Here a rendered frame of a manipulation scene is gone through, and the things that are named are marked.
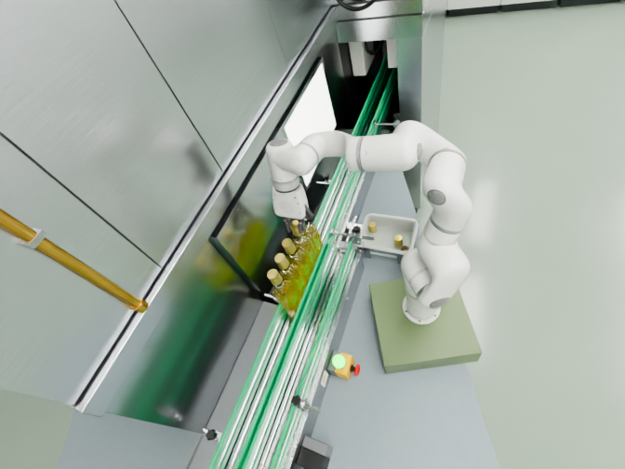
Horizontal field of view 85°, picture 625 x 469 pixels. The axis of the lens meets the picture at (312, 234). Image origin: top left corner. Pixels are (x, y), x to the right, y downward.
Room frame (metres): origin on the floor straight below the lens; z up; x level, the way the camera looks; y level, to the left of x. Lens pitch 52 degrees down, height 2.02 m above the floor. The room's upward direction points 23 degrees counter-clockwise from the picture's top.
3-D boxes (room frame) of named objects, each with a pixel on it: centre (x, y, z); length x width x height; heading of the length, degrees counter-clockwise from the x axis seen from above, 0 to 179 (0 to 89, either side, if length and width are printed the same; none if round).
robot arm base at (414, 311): (0.44, -0.26, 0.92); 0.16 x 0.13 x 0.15; 86
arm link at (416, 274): (0.43, -0.25, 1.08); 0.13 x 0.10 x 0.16; 177
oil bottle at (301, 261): (0.68, 0.08, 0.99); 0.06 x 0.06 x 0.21; 51
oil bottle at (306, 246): (0.72, 0.05, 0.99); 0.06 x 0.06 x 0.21; 51
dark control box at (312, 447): (0.15, 0.26, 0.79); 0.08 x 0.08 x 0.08; 51
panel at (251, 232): (1.02, -0.02, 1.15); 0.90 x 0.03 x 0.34; 141
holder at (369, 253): (0.79, -0.26, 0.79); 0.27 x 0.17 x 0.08; 51
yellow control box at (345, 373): (0.37, 0.08, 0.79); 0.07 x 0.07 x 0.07; 51
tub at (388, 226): (0.78, -0.29, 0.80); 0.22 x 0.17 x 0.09; 51
